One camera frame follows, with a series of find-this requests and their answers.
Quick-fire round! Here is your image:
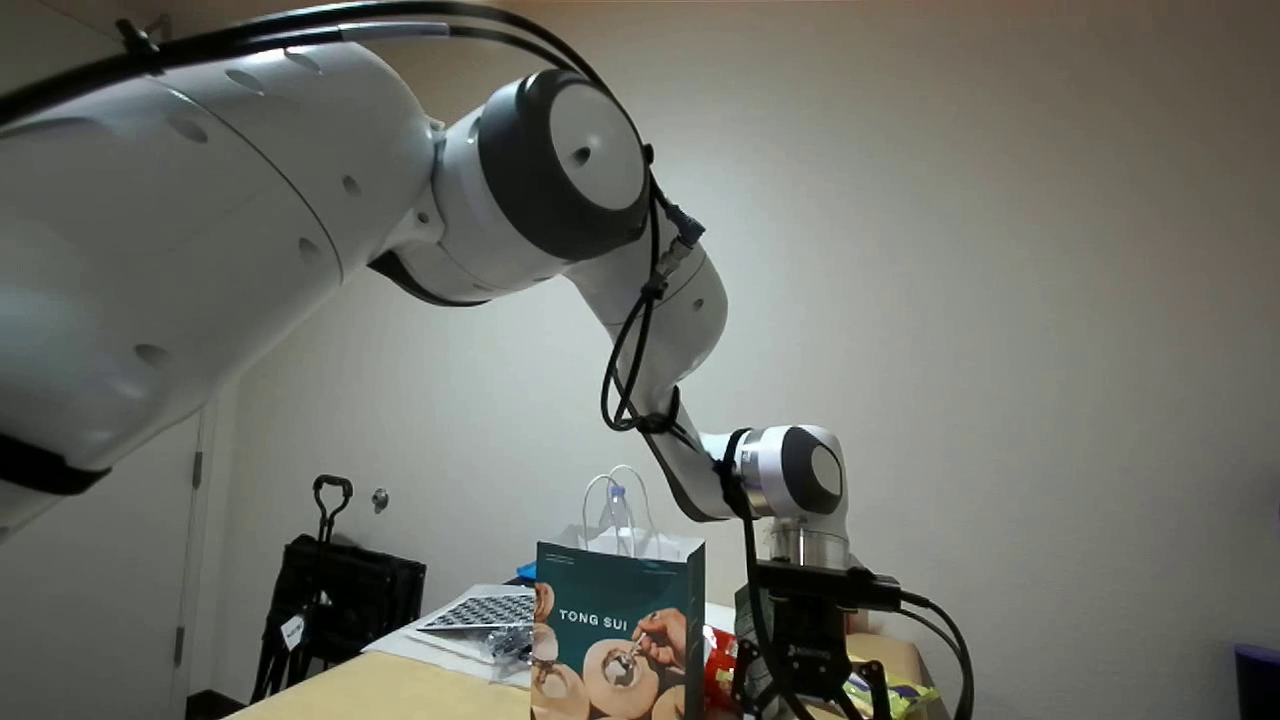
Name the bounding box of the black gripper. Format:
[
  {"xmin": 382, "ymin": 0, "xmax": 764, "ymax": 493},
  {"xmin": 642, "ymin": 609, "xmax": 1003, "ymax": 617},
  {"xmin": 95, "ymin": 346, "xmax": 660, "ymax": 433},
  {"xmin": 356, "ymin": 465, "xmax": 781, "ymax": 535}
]
[{"xmin": 748, "ymin": 564, "xmax": 897, "ymax": 720}]

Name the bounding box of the green donut print paper bag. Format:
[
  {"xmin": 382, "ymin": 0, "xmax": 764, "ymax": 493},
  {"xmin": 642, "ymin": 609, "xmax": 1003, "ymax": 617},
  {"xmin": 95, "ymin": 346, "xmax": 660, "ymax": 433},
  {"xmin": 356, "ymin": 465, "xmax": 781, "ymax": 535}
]
[{"xmin": 529, "ymin": 465, "xmax": 712, "ymax": 720}]

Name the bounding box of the clear plastic bag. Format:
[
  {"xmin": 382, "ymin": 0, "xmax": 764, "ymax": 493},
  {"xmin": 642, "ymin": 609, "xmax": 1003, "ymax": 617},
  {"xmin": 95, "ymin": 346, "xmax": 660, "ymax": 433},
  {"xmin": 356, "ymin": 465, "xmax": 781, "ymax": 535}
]
[{"xmin": 485, "ymin": 625, "xmax": 538, "ymax": 675}]

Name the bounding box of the red snack packet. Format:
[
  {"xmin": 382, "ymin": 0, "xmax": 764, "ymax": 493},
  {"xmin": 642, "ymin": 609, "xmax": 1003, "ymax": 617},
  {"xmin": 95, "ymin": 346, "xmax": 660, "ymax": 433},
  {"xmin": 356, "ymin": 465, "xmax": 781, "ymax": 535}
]
[{"xmin": 700, "ymin": 625, "xmax": 743, "ymax": 710}]

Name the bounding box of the dark blue box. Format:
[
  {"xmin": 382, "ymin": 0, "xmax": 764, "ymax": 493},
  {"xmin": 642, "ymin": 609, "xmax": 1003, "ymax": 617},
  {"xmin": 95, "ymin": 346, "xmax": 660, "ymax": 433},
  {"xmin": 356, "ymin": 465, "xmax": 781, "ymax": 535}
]
[{"xmin": 1233, "ymin": 642, "xmax": 1280, "ymax": 720}]

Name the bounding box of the white door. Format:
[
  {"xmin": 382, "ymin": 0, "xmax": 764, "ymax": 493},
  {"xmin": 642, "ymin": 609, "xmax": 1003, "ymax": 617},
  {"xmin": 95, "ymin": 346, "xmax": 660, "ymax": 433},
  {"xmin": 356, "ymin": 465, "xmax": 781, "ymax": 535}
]
[{"xmin": 0, "ymin": 376, "xmax": 229, "ymax": 720}]

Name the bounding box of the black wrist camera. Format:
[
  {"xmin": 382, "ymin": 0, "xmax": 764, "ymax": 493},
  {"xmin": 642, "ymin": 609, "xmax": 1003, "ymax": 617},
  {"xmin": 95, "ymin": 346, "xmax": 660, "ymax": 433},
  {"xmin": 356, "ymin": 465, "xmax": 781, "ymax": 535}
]
[{"xmin": 843, "ymin": 567, "xmax": 908, "ymax": 617}]

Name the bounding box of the black trolley bag with handle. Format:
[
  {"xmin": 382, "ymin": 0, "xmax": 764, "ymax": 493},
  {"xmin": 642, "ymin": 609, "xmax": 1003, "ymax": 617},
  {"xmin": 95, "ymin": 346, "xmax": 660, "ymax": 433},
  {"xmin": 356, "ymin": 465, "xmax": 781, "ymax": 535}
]
[{"xmin": 247, "ymin": 473, "xmax": 430, "ymax": 702}]

